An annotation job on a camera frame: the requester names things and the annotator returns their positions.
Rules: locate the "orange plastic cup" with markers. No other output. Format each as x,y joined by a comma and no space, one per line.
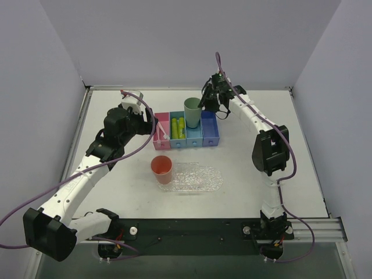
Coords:
161,167

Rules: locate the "small green toothpaste tube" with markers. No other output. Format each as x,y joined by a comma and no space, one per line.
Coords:
174,129

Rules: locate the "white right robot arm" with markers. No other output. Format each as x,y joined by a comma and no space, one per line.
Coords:
270,151

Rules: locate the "clear textured tray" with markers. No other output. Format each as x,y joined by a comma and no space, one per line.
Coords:
211,178

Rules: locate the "light blue drawer bin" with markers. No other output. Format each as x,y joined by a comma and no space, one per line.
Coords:
194,136

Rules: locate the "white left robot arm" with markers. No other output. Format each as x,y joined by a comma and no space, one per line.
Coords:
51,229

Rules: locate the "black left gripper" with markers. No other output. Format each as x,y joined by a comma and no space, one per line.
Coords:
149,123

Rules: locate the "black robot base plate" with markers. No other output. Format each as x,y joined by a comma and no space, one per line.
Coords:
194,237

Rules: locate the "teal drawer bin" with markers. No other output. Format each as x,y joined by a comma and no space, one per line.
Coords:
179,143

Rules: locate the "large green toothpaste tube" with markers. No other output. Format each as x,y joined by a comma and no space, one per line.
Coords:
181,128

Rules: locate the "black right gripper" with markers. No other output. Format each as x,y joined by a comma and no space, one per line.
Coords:
211,97

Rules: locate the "pink toothbrush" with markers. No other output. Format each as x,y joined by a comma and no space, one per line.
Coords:
158,141

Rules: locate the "green plastic cup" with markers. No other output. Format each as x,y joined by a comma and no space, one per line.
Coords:
192,112

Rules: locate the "aluminium table frame rail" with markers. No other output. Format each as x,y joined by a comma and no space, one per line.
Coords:
131,189

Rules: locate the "dark blue drawer bin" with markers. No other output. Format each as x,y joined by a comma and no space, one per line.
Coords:
209,129

